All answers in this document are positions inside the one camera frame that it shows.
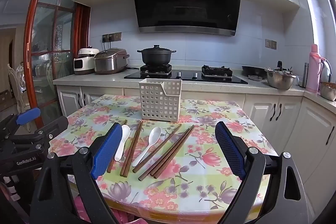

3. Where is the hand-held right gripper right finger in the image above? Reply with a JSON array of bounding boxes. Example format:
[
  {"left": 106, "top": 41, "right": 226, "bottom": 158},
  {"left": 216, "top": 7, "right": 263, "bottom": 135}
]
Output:
[{"left": 215, "top": 121, "right": 309, "bottom": 224}]

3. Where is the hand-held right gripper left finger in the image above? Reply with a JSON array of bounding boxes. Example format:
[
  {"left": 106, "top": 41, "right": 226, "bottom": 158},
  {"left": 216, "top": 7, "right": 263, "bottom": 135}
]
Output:
[{"left": 30, "top": 122, "right": 124, "bottom": 224}]

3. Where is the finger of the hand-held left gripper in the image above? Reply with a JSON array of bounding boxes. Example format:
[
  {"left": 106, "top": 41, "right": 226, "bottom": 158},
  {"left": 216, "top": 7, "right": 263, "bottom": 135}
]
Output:
[
  {"left": 0, "top": 108, "right": 40, "bottom": 136},
  {"left": 10, "top": 116, "right": 69, "bottom": 151}
]

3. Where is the white ceramic spoon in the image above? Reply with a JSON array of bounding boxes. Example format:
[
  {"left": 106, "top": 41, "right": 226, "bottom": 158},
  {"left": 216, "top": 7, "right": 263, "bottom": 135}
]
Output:
[
  {"left": 131, "top": 126, "right": 162, "bottom": 168},
  {"left": 114, "top": 125, "right": 131, "bottom": 161}
]

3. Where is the white perforated plastic basket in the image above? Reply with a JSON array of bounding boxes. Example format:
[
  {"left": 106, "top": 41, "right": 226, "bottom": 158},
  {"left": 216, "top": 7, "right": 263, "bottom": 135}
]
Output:
[{"left": 139, "top": 78, "right": 183, "bottom": 123}]

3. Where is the white ornate chair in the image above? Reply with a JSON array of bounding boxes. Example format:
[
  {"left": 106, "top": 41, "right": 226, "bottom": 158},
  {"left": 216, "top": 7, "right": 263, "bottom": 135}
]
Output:
[{"left": 7, "top": 63, "right": 30, "bottom": 111}]

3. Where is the floral plastic tablecloth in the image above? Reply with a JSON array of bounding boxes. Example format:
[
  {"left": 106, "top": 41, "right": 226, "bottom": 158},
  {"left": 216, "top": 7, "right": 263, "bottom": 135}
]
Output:
[{"left": 49, "top": 94, "right": 279, "bottom": 222}]

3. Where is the person's pink quilted clothing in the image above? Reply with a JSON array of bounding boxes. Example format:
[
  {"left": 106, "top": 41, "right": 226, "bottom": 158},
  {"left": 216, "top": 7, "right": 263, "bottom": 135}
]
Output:
[{"left": 73, "top": 194, "right": 147, "bottom": 224}]

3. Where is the white stone kitchen counter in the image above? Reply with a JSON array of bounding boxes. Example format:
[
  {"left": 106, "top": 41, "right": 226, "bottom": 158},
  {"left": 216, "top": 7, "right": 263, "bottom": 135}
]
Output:
[{"left": 52, "top": 70, "right": 336, "bottom": 109}]

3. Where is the small white cooker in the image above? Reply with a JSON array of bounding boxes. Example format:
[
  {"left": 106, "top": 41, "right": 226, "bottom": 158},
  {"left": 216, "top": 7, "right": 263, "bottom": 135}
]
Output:
[{"left": 73, "top": 46, "right": 100, "bottom": 75}]

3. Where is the black burner grate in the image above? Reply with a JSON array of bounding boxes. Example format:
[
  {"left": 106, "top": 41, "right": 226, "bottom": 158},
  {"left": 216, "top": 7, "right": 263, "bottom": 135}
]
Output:
[
  {"left": 202, "top": 65, "right": 233, "bottom": 79},
  {"left": 140, "top": 63, "right": 172, "bottom": 75}
]

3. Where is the black wok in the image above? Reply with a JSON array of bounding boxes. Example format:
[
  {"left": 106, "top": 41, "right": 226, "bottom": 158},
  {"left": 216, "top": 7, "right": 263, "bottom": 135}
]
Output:
[{"left": 241, "top": 65, "right": 268, "bottom": 77}]

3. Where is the red wooden glass door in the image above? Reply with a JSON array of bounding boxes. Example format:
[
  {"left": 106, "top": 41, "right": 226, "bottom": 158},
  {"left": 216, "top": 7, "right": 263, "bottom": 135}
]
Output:
[{"left": 24, "top": 0, "right": 91, "bottom": 130}]

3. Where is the silver rice cooker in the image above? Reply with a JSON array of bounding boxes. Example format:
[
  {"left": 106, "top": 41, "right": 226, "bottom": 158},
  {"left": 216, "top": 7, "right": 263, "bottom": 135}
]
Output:
[{"left": 94, "top": 48, "right": 130, "bottom": 75}]

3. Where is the black glass gas cooktop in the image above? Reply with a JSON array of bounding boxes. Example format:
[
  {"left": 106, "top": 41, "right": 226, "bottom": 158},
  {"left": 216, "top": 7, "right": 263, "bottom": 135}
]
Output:
[{"left": 124, "top": 64, "right": 248, "bottom": 84}]

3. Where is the large steel mixing bowl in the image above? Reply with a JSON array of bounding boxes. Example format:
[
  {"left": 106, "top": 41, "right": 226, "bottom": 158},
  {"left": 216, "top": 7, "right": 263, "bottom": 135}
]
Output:
[{"left": 265, "top": 67, "right": 297, "bottom": 90}]

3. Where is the slim steel bottle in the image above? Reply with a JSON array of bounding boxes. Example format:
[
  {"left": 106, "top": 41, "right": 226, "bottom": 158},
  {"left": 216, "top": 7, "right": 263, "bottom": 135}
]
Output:
[{"left": 302, "top": 63, "right": 309, "bottom": 88}]

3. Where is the black lidded cooking pot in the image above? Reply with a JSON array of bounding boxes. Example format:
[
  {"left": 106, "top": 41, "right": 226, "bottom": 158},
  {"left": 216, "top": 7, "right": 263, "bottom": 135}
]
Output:
[{"left": 137, "top": 45, "right": 176, "bottom": 65}]

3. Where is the pink thermos flask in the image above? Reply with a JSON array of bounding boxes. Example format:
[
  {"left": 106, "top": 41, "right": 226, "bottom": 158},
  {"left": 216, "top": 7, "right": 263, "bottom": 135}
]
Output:
[{"left": 306, "top": 43, "right": 321, "bottom": 94}]

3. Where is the small steel bowl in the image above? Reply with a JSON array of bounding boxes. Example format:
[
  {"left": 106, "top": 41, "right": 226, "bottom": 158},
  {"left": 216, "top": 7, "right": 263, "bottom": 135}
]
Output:
[{"left": 319, "top": 81, "right": 336, "bottom": 102}]

